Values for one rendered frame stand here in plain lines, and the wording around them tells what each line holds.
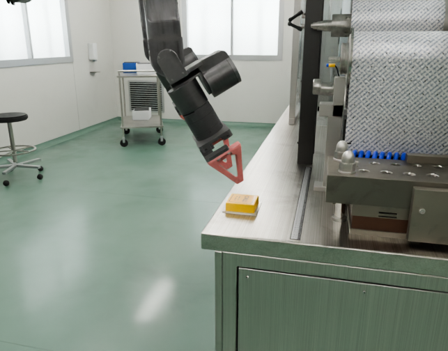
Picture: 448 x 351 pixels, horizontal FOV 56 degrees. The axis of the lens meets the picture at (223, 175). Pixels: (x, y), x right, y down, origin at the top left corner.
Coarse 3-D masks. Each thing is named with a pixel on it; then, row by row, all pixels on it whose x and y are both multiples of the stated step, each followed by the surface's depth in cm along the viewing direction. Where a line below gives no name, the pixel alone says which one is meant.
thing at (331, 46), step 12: (336, 0) 188; (348, 0) 187; (324, 12) 190; (336, 12) 189; (348, 12) 188; (300, 24) 215; (300, 36) 221; (324, 36) 193; (300, 48) 227; (324, 48) 195; (336, 48) 194; (300, 60) 234; (324, 60) 196; (300, 72) 241; (324, 72) 198; (336, 72) 197; (300, 84) 202; (300, 96) 204; (324, 96) 201; (324, 120) 204
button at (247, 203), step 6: (234, 198) 103; (240, 198) 103; (246, 198) 103; (252, 198) 103; (228, 204) 101; (234, 204) 101; (240, 204) 100; (246, 204) 100; (252, 204) 100; (228, 210) 102; (234, 210) 101; (240, 210) 101; (246, 210) 100; (252, 210) 100
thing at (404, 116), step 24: (360, 96) 99; (384, 96) 98; (408, 96) 97; (432, 96) 96; (360, 120) 101; (384, 120) 100; (408, 120) 98; (432, 120) 97; (360, 144) 103; (384, 144) 101; (408, 144) 100; (432, 144) 99
